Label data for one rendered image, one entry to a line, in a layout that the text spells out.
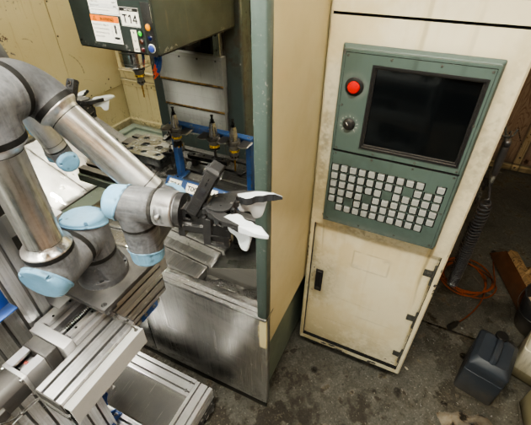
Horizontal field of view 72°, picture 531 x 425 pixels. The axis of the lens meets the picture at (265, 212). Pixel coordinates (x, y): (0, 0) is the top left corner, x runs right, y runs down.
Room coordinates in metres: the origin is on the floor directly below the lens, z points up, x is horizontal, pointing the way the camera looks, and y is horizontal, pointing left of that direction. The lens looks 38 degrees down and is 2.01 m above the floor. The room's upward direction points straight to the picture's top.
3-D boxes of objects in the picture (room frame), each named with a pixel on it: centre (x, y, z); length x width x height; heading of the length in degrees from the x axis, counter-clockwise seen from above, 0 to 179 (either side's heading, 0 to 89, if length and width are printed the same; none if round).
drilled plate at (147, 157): (1.94, 0.67, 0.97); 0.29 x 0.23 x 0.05; 65
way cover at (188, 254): (1.47, 0.64, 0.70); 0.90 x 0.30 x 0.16; 65
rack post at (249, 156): (1.57, 0.07, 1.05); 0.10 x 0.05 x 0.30; 155
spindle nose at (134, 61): (1.92, 0.65, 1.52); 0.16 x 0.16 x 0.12
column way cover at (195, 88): (2.32, 0.46, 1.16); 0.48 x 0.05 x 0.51; 65
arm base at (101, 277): (0.78, 0.50, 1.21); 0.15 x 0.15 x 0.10
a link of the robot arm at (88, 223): (0.78, 0.50, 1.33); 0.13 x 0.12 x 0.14; 169
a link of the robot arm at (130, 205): (0.60, 0.27, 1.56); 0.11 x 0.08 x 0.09; 79
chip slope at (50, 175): (2.20, 1.25, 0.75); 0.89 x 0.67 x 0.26; 155
